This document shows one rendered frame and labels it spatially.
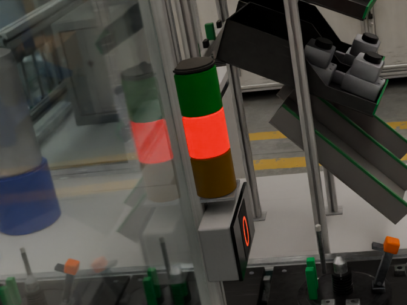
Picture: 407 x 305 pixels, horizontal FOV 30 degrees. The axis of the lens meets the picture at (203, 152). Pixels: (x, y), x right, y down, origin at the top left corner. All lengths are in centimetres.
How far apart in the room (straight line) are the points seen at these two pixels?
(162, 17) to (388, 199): 64
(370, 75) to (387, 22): 379
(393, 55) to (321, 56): 386
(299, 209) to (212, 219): 86
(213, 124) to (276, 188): 101
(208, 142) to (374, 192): 53
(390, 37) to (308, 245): 364
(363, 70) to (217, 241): 54
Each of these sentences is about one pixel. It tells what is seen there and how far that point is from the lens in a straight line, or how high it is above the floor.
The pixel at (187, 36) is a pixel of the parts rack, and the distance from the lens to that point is 125.
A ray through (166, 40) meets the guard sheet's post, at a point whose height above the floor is 145.
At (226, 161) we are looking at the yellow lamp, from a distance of 87.
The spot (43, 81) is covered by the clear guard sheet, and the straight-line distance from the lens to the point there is 54.
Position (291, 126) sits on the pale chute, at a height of 118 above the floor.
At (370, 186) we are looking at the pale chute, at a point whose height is 106.
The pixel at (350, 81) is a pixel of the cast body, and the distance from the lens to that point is 132.
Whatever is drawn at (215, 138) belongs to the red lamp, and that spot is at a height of 133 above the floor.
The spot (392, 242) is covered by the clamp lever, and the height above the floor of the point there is 107.
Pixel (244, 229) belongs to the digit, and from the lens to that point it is 91.
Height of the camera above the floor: 162
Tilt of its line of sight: 21 degrees down
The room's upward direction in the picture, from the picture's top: 11 degrees counter-clockwise
